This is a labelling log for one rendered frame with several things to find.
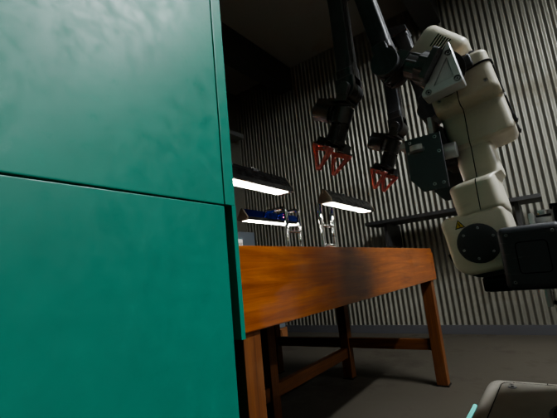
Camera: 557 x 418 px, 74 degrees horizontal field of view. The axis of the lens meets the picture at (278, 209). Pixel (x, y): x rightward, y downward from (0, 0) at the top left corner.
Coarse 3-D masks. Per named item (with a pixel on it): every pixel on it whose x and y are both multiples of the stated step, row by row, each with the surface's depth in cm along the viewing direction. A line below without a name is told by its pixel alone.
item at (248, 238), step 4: (240, 232) 370; (244, 232) 374; (248, 232) 379; (252, 232) 385; (240, 236) 369; (244, 236) 373; (248, 236) 378; (252, 236) 383; (244, 240) 372; (248, 240) 377; (252, 240) 382; (244, 244) 371; (248, 244) 376; (252, 244) 381; (280, 324) 393; (284, 324) 399; (280, 328) 391; (284, 328) 397; (280, 332) 393; (284, 332) 396; (284, 336) 394
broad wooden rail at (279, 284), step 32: (256, 256) 84; (288, 256) 95; (320, 256) 109; (352, 256) 128; (384, 256) 154; (416, 256) 194; (256, 288) 82; (288, 288) 93; (320, 288) 106; (352, 288) 123; (384, 288) 147; (256, 320) 80; (288, 320) 91
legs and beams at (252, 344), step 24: (432, 288) 213; (432, 312) 212; (264, 336) 174; (432, 336) 211; (240, 360) 77; (264, 360) 173; (336, 360) 224; (240, 384) 77; (264, 384) 172; (288, 384) 182; (240, 408) 76; (264, 408) 79
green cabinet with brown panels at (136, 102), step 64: (0, 0) 46; (64, 0) 53; (128, 0) 62; (192, 0) 76; (0, 64) 45; (64, 64) 51; (128, 64) 60; (192, 64) 73; (0, 128) 43; (64, 128) 50; (128, 128) 58; (192, 128) 70; (192, 192) 66
